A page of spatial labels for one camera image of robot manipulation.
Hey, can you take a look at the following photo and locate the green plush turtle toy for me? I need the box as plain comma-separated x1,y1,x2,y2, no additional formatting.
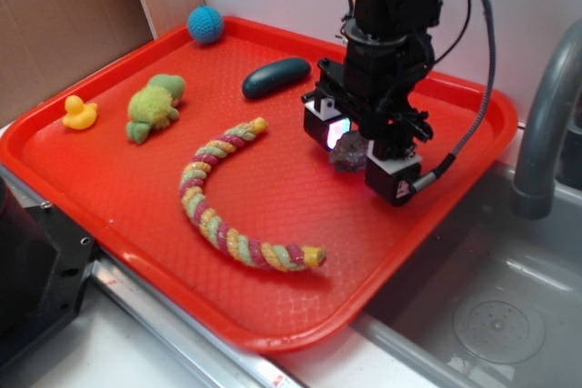
125,74,186,144

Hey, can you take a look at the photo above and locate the red plastic tray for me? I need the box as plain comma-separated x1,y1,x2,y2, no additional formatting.
1,18,517,354

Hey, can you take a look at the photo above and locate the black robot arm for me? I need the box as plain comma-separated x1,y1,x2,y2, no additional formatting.
302,0,442,206

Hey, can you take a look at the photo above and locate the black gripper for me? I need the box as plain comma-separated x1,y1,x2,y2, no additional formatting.
302,26,435,206

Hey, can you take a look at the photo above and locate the multicolour twisted rope toy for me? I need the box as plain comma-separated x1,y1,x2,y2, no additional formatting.
179,117,326,273

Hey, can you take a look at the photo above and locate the yellow rubber duck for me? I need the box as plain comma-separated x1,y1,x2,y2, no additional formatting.
62,95,98,130

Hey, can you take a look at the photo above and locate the grey plastic sink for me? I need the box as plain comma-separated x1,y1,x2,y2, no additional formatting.
352,151,582,388

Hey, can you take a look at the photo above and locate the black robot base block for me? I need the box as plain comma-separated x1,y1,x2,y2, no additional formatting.
1,181,95,371

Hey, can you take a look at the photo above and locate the brown cardboard panel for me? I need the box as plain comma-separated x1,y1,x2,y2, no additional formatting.
1,0,152,125

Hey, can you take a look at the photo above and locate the round sink drain cover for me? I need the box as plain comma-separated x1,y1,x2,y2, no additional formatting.
453,296,546,364

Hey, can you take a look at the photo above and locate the grey faucet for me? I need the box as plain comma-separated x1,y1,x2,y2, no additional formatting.
511,21,581,220

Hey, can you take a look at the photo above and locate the brown rock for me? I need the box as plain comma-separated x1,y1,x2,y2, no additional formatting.
329,131,368,173

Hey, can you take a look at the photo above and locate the blue crocheted ball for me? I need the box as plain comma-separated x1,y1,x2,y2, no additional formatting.
186,5,225,45

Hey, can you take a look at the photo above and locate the grey braided cable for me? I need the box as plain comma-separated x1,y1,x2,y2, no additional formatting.
411,0,497,192

